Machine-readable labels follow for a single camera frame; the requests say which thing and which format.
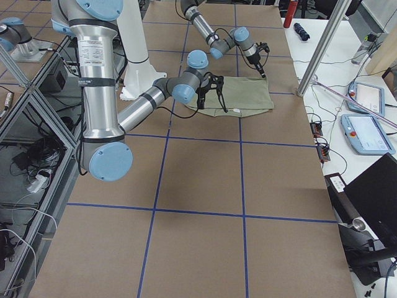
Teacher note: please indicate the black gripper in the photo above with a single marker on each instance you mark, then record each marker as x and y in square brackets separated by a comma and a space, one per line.
[253, 59]
[201, 98]

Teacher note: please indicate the green long-sleeve shirt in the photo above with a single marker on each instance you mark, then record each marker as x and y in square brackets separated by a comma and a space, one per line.
[243, 97]

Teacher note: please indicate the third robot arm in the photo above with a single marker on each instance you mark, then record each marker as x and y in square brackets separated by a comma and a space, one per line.
[13, 33]

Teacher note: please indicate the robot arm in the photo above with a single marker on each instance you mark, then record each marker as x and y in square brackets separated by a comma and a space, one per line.
[119, 86]
[221, 41]

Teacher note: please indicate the folded dark blue umbrella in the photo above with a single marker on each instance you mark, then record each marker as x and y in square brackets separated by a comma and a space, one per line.
[301, 32]

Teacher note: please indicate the red bottle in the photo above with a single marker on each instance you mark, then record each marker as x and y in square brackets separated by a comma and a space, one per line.
[292, 7]

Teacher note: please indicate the orange connector box far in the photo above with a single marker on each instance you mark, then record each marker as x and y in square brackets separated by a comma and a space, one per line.
[316, 128]

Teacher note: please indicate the orange connector box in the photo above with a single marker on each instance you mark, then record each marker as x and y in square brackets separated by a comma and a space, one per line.
[323, 152]
[316, 128]

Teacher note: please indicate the orange connector box near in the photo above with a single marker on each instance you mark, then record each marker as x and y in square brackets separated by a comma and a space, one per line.
[323, 152]

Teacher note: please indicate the blue teach pendant far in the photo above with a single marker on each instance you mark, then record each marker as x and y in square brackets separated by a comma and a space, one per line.
[369, 96]

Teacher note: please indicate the blue teach pendant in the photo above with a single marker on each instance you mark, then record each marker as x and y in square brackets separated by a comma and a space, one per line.
[365, 135]
[369, 96]

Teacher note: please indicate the blue teach pendant near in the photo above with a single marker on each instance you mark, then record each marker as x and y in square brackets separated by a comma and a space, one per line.
[365, 135]

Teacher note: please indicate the white power strip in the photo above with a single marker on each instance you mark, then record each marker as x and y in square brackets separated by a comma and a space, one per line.
[40, 182]

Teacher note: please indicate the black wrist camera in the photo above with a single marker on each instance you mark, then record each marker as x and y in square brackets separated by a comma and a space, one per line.
[263, 47]
[215, 82]

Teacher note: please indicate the aluminium frame post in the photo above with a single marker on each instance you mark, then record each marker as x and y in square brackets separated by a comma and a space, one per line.
[329, 31]

